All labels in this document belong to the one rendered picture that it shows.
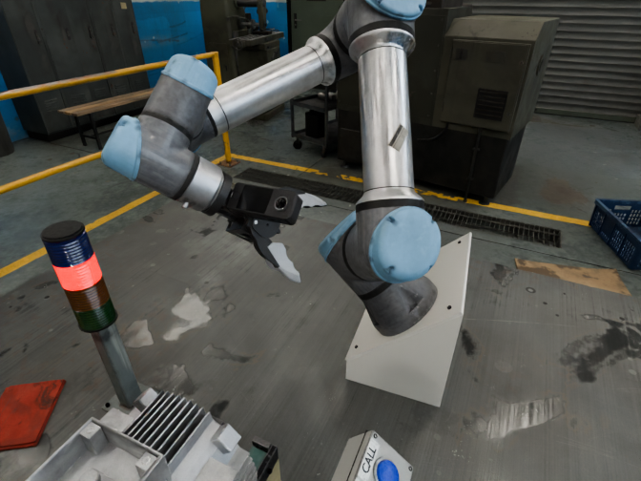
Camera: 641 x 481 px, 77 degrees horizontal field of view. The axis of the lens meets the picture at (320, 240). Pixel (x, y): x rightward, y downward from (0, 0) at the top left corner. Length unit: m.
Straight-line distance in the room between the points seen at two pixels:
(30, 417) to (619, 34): 6.68
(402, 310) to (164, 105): 0.53
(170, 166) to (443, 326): 0.52
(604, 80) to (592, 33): 0.62
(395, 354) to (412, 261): 0.26
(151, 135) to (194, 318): 0.63
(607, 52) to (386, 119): 6.13
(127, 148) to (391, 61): 0.43
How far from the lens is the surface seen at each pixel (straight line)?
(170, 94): 0.61
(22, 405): 1.07
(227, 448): 0.53
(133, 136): 0.58
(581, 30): 6.68
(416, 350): 0.82
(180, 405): 0.55
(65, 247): 0.71
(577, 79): 6.77
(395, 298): 0.78
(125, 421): 0.60
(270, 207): 0.59
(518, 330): 1.15
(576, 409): 1.03
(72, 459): 0.53
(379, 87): 0.71
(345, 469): 0.53
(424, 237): 0.64
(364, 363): 0.88
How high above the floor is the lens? 1.53
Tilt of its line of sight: 32 degrees down
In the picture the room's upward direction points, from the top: straight up
